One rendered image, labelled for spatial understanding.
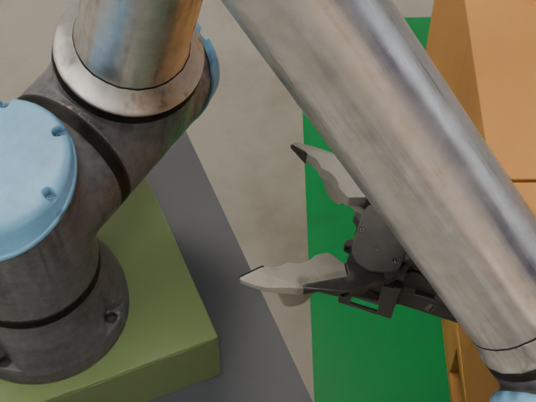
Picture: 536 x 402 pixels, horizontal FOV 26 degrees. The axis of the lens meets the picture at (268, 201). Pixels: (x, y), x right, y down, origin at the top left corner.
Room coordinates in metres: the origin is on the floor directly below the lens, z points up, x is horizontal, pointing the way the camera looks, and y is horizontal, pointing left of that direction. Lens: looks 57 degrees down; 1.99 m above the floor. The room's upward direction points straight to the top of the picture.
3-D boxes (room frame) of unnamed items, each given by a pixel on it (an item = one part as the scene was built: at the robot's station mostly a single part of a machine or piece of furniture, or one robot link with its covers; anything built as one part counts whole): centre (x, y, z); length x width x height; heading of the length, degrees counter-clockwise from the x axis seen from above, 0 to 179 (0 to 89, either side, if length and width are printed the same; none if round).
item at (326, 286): (0.51, -0.07, 1.10); 0.09 x 0.05 x 0.02; 108
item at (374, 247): (0.53, -0.13, 1.08); 0.12 x 0.08 x 0.09; 72
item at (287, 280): (0.50, -0.02, 1.08); 0.09 x 0.03 x 0.06; 108
